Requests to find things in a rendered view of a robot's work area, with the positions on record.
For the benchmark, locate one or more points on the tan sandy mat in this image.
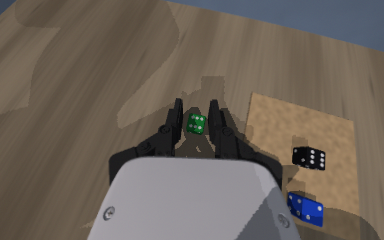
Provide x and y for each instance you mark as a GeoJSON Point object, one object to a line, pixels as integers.
{"type": "Point", "coordinates": [274, 127]}

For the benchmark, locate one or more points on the black die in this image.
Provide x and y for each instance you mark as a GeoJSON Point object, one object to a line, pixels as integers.
{"type": "Point", "coordinates": [309, 158]}

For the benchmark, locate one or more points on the blue die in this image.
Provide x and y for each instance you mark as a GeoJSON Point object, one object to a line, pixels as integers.
{"type": "Point", "coordinates": [305, 209]}

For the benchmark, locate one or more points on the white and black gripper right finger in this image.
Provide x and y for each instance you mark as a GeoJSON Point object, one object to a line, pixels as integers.
{"type": "Point", "coordinates": [228, 146]}

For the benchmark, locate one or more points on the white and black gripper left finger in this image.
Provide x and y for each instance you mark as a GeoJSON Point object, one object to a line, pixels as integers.
{"type": "Point", "coordinates": [158, 144]}

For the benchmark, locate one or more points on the green die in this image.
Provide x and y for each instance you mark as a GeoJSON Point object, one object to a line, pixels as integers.
{"type": "Point", "coordinates": [196, 124]}

